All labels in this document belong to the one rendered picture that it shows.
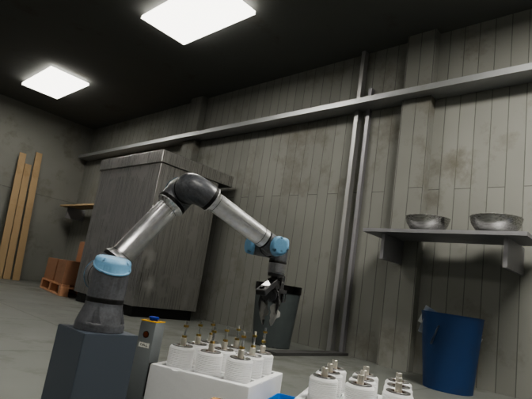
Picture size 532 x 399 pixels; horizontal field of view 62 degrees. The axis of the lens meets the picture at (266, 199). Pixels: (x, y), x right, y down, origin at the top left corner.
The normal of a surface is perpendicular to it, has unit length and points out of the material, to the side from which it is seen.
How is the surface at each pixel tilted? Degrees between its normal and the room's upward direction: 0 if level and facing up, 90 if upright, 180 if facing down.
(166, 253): 90
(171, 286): 90
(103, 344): 90
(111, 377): 90
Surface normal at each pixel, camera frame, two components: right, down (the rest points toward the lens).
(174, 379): -0.33, -0.24
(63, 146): 0.73, -0.03
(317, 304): -0.66, -0.25
